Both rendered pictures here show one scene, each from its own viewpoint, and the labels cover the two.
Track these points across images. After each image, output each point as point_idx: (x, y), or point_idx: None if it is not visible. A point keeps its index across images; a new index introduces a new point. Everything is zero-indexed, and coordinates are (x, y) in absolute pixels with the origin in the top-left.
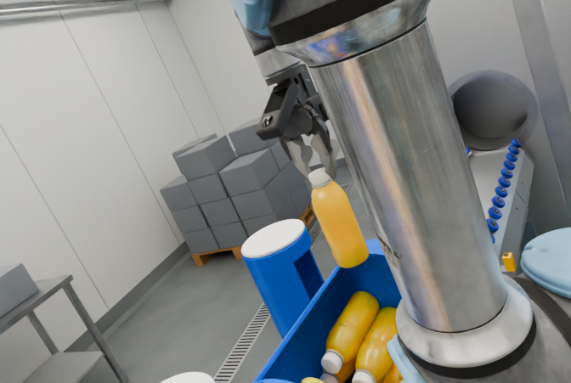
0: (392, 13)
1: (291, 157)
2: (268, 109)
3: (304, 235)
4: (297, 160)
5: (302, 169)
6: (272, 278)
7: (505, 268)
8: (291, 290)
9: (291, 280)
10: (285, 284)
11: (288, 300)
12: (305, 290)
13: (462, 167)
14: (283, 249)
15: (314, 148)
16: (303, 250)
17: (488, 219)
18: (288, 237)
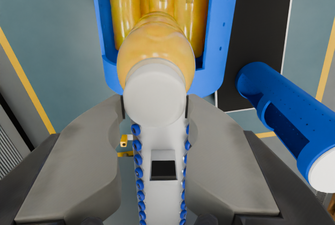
0: None
1: (246, 140)
2: None
3: (305, 170)
4: (217, 127)
5: (203, 107)
6: (329, 124)
7: (128, 136)
8: (305, 118)
9: (307, 126)
10: (313, 122)
11: (306, 112)
12: (291, 122)
13: None
14: (325, 151)
15: (105, 154)
16: (301, 155)
17: (139, 176)
18: (323, 166)
